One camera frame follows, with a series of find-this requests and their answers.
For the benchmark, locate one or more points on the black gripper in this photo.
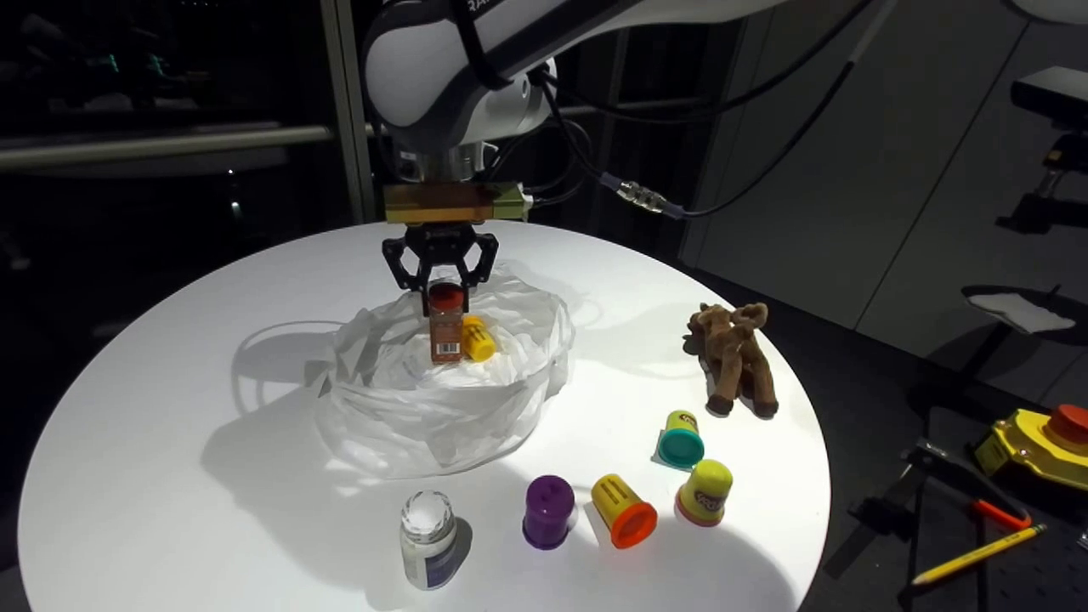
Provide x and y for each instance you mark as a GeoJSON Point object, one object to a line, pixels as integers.
{"type": "Point", "coordinates": [442, 243]}

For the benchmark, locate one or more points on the red-capped spice bottle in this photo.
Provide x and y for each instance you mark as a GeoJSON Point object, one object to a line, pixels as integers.
{"type": "Point", "coordinates": [445, 328]}

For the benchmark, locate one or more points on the small yellow play-doh tub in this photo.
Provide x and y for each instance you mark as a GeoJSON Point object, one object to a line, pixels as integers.
{"type": "Point", "coordinates": [478, 342]}

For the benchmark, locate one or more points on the teal-lidded green play-doh tub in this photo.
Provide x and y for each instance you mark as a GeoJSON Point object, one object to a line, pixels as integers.
{"type": "Point", "coordinates": [682, 447]}

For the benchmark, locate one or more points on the pink-lidded lime play-doh tub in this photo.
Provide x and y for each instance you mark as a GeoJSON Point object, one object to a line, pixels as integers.
{"type": "Point", "coordinates": [706, 493]}

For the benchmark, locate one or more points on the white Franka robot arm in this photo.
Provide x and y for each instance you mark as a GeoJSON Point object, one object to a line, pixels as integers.
{"type": "Point", "coordinates": [418, 71]}

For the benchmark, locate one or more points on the translucent white plastic bag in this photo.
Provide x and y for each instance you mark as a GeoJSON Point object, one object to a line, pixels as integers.
{"type": "Point", "coordinates": [453, 411]}

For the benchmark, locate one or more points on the purple play-doh tub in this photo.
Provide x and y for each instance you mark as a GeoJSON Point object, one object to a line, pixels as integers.
{"type": "Point", "coordinates": [548, 510]}

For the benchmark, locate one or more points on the white pill bottle blue label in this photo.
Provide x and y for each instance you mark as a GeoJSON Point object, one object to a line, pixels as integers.
{"type": "Point", "coordinates": [426, 546]}

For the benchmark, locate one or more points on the brown plush toy animal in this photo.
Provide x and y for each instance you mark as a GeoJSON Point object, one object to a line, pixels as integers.
{"type": "Point", "coordinates": [731, 345]}

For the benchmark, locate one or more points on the orange-lidded yellow play-doh tub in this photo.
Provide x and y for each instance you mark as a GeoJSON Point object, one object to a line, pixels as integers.
{"type": "Point", "coordinates": [624, 510]}

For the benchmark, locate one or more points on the black clamp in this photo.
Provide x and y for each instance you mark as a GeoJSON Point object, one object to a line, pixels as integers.
{"type": "Point", "coordinates": [885, 517]}

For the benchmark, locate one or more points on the black hand tool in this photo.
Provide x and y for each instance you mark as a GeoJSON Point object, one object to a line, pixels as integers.
{"type": "Point", "coordinates": [947, 467]}

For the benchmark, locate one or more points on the white paper sheet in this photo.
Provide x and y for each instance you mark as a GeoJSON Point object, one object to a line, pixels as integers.
{"type": "Point", "coordinates": [1023, 312]}

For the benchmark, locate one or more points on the yellow pencil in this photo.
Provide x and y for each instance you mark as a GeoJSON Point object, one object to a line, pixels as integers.
{"type": "Point", "coordinates": [977, 555]}

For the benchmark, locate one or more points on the yellow emergency stop box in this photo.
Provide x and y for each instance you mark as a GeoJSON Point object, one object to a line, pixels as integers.
{"type": "Point", "coordinates": [1037, 442]}

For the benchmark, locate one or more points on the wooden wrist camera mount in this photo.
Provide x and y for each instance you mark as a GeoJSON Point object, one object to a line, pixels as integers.
{"type": "Point", "coordinates": [435, 204]}

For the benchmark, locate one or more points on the grey window frame post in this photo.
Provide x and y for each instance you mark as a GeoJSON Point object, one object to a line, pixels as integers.
{"type": "Point", "coordinates": [340, 170]}

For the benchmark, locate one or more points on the grey window rail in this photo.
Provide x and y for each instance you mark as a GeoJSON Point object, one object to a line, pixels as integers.
{"type": "Point", "coordinates": [172, 144]}

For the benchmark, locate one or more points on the black camera stand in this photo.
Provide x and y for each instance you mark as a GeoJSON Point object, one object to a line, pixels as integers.
{"type": "Point", "coordinates": [1054, 90]}

